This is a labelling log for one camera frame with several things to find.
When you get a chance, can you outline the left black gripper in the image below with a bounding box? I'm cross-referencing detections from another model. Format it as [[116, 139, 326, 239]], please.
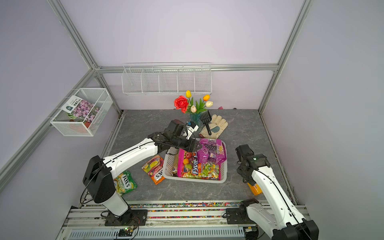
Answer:
[[171, 134, 203, 153]]

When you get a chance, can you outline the yellow orange candy bag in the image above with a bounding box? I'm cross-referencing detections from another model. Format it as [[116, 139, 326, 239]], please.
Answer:
[[248, 183, 263, 196]]

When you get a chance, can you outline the white plastic perforated basket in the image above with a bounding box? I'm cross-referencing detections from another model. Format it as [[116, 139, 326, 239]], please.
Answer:
[[163, 139, 228, 184]]

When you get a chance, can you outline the pink fruit ball candy bag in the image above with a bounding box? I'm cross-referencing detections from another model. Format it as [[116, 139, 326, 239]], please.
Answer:
[[177, 150, 222, 181]]

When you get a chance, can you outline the orange Fox's candy bag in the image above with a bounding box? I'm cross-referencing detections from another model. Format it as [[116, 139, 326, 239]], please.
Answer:
[[142, 155, 165, 185]]

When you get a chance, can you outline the purple candy bag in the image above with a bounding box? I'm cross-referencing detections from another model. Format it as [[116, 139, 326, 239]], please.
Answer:
[[197, 139, 227, 165]]

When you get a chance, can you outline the green Fox's candy bag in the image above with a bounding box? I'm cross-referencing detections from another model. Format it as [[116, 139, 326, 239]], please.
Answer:
[[114, 171, 138, 196]]

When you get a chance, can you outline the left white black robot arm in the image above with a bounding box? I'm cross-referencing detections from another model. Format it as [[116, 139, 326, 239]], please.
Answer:
[[83, 120, 201, 217]]

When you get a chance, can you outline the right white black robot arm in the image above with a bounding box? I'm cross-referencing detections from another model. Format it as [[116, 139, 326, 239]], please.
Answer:
[[226, 145, 320, 240]]

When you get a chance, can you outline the artificial flower bouquet in vase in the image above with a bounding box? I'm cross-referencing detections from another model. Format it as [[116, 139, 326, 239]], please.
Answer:
[[174, 90, 213, 127]]

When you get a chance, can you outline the beige work glove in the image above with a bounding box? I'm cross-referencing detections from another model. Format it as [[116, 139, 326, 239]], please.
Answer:
[[199, 114, 229, 139]]

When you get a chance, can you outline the flower seed packet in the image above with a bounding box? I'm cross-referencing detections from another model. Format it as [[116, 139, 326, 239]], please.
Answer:
[[61, 95, 100, 123]]

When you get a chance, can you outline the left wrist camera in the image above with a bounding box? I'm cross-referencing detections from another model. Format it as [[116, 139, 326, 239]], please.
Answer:
[[185, 122, 199, 140]]

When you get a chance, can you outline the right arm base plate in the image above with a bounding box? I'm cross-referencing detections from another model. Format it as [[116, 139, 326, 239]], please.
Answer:
[[222, 208, 255, 225]]

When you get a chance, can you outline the white wire wall shelf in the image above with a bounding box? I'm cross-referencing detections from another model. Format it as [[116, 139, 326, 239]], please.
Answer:
[[122, 62, 213, 95]]

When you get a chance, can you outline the aluminium front rail frame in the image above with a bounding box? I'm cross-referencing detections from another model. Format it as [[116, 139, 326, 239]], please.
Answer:
[[55, 200, 320, 240]]

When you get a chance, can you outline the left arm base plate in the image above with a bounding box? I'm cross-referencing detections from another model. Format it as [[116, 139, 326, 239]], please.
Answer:
[[101, 209, 148, 227]]

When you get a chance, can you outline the white wire side basket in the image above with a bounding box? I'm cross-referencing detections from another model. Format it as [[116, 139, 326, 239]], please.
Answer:
[[50, 88, 113, 137]]

